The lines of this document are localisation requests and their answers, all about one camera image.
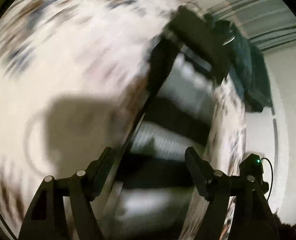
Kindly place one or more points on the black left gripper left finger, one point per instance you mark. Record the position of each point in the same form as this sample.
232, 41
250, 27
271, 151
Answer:
46, 219

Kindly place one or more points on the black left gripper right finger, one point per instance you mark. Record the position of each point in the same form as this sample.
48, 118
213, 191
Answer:
252, 218

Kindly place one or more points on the black grey striped sweater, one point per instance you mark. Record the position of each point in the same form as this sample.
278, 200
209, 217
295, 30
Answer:
153, 188

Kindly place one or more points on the white bed headboard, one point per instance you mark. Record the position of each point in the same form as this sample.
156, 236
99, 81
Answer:
267, 135

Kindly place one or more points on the folded black garment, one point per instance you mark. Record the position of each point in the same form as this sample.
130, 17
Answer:
186, 28

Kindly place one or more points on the right grey-blue curtain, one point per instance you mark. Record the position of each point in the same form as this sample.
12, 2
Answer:
266, 23

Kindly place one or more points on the floral bed sheet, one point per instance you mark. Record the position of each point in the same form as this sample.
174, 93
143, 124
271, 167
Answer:
73, 76

